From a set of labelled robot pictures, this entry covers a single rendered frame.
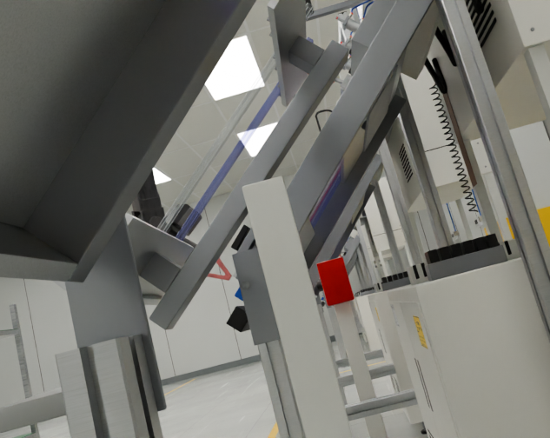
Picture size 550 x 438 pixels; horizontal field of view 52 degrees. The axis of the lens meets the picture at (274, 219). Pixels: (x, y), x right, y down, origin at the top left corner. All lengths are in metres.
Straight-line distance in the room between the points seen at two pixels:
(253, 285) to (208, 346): 9.16
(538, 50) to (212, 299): 9.21
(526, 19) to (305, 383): 0.82
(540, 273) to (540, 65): 0.40
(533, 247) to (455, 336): 0.21
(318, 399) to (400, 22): 0.75
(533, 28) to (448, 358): 0.64
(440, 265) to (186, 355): 9.21
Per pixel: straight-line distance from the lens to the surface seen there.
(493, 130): 1.11
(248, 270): 1.04
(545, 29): 1.25
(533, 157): 4.57
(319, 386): 0.78
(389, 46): 1.18
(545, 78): 1.22
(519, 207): 1.09
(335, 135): 1.12
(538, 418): 1.14
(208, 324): 10.17
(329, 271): 2.07
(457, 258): 1.25
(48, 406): 1.08
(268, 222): 0.79
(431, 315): 1.08
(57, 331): 11.15
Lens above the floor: 0.63
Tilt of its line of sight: 10 degrees up
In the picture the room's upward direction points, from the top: 15 degrees counter-clockwise
